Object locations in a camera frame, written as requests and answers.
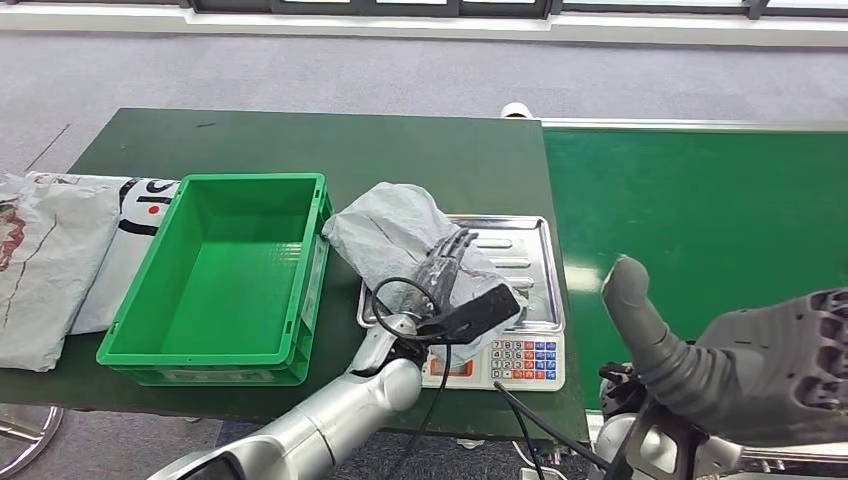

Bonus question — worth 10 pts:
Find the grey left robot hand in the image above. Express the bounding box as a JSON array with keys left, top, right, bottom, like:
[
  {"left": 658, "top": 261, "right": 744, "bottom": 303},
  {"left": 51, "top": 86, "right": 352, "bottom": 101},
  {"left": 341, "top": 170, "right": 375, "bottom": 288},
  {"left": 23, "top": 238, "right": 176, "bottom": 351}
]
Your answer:
[{"left": 399, "top": 228, "right": 480, "bottom": 319}]

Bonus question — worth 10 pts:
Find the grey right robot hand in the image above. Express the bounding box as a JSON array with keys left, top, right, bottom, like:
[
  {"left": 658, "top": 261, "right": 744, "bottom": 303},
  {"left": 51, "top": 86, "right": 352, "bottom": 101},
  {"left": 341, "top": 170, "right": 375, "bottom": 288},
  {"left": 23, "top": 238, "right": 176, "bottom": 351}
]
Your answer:
[{"left": 599, "top": 254, "right": 848, "bottom": 448}]

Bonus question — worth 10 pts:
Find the small grey parcel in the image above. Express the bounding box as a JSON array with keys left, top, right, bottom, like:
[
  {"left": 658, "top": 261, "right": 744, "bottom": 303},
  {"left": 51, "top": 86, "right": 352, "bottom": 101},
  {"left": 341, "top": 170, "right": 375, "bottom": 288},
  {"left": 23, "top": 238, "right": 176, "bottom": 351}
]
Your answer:
[{"left": 321, "top": 182, "right": 531, "bottom": 347}]

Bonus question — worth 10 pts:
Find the green conveyor belt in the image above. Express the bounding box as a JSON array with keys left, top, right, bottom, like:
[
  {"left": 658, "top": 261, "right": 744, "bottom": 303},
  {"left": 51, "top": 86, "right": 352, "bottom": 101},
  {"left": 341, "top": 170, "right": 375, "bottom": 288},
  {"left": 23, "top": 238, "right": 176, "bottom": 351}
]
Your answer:
[{"left": 539, "top": 117, "right": 848, "bottom": 480}]

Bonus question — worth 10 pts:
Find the white scale with steel tray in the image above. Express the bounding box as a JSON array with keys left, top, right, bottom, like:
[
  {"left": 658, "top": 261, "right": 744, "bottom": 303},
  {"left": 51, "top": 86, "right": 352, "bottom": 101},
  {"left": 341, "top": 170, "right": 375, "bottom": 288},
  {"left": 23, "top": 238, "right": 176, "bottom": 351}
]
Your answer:
[{"left": 355, "top": 215, "right": 568, "bottom": 392}]

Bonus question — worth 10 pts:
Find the green plastic crate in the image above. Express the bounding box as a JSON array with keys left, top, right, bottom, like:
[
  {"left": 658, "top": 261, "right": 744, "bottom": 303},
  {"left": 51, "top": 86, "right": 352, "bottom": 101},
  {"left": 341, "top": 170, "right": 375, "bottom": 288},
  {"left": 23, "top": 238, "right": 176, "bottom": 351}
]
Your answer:
[{"left": 95, "top": 173, "right": 335, "bottom": 388}]

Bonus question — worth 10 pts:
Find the white window sill ledge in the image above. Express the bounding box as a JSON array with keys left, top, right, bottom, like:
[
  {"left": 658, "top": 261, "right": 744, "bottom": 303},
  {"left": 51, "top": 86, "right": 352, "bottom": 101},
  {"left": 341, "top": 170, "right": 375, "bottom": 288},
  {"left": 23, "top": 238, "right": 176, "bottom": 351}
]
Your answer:
[{"left": 0, "top": 5, "right": 848, "bottom": 49}]

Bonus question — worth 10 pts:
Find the white bag black print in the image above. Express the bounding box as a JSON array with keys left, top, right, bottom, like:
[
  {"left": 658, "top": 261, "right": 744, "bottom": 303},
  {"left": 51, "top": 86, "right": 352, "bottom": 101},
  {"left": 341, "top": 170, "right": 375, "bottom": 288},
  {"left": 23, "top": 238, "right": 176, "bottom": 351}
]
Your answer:
[{"left": 26, "top": 170, "right": 180, "bottom": 336}]

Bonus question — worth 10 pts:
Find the large grey bag red print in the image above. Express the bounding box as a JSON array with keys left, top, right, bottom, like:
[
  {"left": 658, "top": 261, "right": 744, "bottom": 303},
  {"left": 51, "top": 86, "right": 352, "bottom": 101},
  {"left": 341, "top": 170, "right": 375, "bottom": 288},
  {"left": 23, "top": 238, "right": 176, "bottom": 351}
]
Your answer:
[{"left": 0, "top": 173, "right": 123, "bottom": 372}]

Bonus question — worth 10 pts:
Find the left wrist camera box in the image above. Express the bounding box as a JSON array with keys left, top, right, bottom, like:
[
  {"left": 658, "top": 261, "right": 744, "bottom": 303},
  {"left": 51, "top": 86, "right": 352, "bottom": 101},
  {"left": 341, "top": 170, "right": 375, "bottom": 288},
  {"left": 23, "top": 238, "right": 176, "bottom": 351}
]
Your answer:
[{"left": 417, "top": 283, "right": 523, "bottom": 346}]

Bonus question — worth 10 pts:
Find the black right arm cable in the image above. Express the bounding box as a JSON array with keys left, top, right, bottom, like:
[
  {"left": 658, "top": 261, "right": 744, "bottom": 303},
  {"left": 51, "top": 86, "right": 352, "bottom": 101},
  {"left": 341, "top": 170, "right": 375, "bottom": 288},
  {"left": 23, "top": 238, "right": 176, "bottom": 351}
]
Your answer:
[{"left": 493, "top": 382, "right": 614, "bottom": 480}]

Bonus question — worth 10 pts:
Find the dark window frame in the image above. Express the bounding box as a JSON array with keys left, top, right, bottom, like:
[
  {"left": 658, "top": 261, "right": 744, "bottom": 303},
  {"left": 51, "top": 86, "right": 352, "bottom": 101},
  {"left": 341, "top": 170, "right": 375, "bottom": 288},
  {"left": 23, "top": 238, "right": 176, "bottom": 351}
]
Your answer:
[{"left": 0, "top": 0, "right": 848, "bottom": 20}]

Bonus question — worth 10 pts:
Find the chrome chair base ring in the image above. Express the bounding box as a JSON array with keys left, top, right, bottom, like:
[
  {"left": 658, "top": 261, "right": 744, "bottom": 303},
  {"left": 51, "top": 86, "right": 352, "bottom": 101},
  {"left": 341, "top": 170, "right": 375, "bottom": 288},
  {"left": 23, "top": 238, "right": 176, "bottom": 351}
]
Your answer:
[{"left": 0, "top": 404, "right": 66, "bottom": 480}]

